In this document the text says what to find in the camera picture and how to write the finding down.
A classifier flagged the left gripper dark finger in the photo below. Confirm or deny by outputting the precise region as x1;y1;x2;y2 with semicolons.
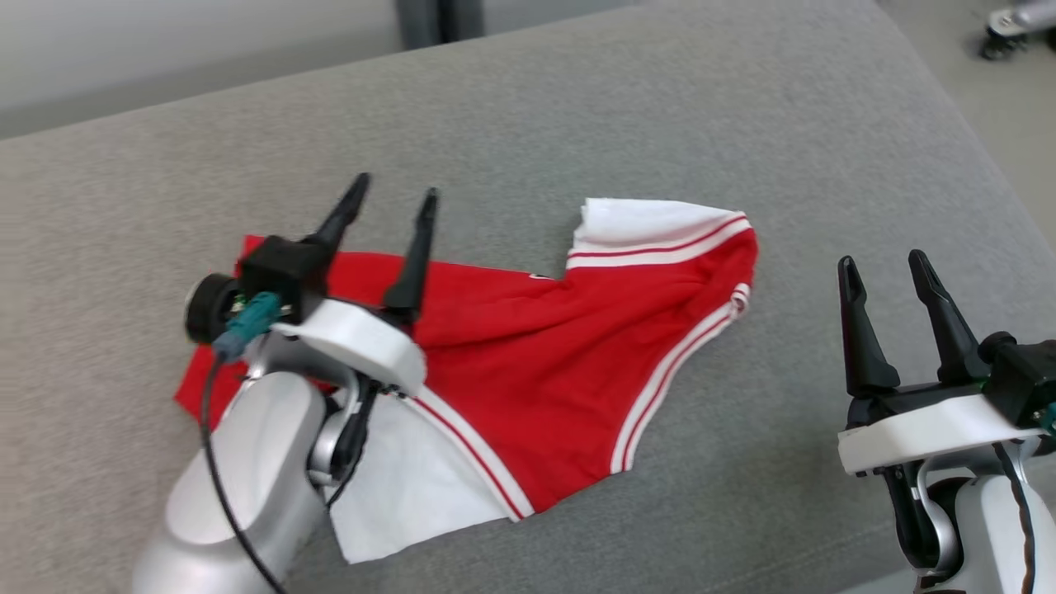
301;172;372;257
382;187;441;323

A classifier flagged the grey partition post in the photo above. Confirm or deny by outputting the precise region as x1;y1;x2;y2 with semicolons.
394;0;488;50

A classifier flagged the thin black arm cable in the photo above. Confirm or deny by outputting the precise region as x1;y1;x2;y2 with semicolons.
992;444;1038;594
200;355;287;594

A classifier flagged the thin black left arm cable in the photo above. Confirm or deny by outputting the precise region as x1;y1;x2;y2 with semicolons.
200;355;287;594

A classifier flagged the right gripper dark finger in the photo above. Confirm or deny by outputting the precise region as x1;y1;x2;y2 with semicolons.
907;249;991;384
837;256;902;398

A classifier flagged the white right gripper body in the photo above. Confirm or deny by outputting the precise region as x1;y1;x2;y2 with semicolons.
837;381;1044;478

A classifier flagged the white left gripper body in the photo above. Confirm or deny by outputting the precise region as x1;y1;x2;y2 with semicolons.
272;299;428;398

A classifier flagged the red jersey with white trim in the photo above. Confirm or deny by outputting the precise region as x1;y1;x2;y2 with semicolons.
173;196;760;566

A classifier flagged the grey wheeled frame leg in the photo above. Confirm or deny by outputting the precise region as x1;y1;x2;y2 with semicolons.
978;0;1056;60

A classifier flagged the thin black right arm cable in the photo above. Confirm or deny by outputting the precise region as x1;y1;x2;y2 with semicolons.
992;444;1038;594

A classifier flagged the teal cable connector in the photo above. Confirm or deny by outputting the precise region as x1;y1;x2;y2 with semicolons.
213;291;283;364

